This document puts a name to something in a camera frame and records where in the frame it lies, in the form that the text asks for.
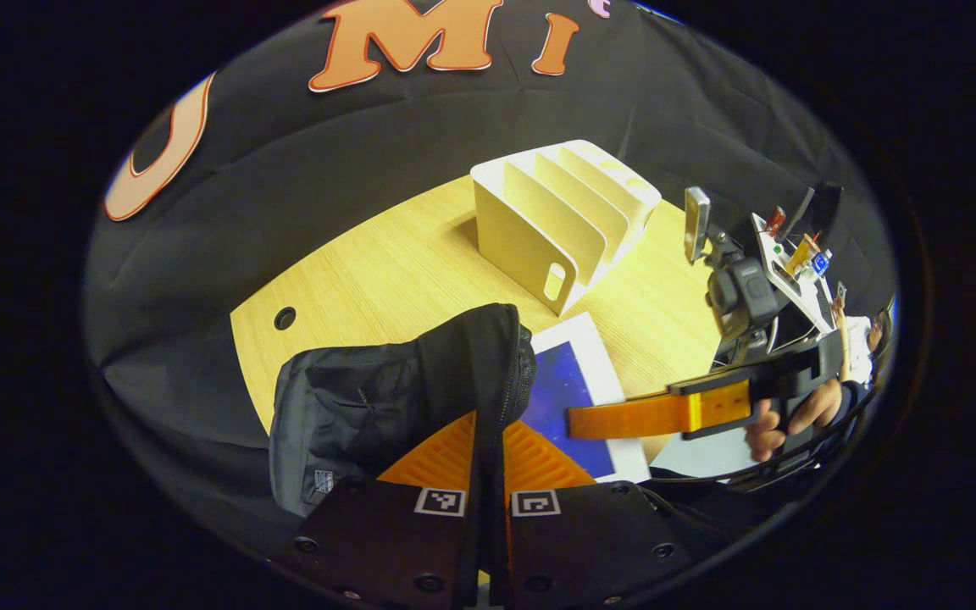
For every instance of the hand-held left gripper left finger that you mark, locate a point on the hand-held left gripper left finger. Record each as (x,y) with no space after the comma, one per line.
(386,542)

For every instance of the small orange object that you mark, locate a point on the small orange object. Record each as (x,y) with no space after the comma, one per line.
(803,252)

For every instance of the white side table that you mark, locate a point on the white side table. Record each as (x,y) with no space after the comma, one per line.
(801,296)

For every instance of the black monitor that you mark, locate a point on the black monitor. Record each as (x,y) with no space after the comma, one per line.
(827,207)

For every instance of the small red object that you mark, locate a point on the small red object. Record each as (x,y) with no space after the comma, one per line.
(774,220)

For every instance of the book with blue cover picture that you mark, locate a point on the book with blue cover picture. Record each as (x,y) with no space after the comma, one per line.
(564,390)

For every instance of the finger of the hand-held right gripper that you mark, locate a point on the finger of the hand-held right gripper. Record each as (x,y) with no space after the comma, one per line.
(640,417)

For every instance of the small blue object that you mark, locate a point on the small blue object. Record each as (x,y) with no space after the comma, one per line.
(821,263)

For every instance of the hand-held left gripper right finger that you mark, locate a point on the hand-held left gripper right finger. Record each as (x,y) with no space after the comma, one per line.
(581,542)

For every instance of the white bookshelf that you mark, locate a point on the white bookshelf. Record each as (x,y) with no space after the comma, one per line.
(522,246)

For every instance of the black schoolbag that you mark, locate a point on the black schoolbag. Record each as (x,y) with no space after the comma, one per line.
(386,390)

